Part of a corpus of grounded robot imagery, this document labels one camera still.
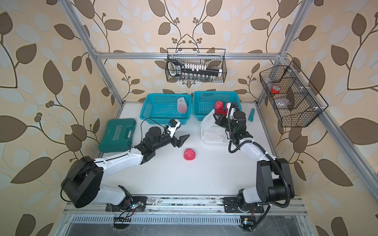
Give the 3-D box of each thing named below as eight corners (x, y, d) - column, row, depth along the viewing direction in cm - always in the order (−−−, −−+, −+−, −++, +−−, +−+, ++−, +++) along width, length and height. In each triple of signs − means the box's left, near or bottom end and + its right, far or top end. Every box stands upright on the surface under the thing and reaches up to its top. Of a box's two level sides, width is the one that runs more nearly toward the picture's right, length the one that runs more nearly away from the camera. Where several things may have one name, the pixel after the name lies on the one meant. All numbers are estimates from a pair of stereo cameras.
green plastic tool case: (99, 153, 96) (93, 149, 91) (112, 124, 111) (108, 118, 106) (129, 153, 96) (125, 149, 91) (138, 124, 111) (136, 118, 106)
